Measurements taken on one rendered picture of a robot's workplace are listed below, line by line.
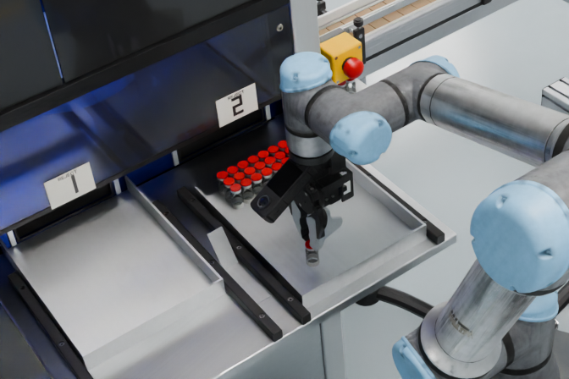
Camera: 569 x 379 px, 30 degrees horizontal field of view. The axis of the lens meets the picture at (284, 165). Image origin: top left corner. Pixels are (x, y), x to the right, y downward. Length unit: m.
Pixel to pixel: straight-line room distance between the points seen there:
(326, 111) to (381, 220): 0.44
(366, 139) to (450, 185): 1.83
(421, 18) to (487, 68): 1.45
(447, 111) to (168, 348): 0.61
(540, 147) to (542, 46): 2.54
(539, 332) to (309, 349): 1.00
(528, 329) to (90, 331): 0.70
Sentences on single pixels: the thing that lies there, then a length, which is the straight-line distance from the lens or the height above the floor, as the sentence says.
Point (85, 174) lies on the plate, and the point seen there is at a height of 1.03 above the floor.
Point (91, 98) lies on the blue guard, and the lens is 1.77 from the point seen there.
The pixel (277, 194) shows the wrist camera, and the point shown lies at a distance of 1.63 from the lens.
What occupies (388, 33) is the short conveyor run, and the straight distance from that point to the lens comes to 2.27.
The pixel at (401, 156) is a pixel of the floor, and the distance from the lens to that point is 3.38.
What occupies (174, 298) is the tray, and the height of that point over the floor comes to 0.88.
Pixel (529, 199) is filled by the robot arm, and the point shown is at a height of 1.40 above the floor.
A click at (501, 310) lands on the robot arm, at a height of 1.19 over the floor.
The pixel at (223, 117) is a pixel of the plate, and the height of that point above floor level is 1.01.
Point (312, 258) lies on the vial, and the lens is 1.77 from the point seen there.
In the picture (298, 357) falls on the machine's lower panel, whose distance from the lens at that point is 2.51.
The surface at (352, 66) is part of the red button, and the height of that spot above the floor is 1.01.
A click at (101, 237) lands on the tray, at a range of 1.94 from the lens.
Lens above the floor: 2.19
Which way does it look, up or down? 40 degrees down
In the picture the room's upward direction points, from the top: 6 degrees counter-clockwise
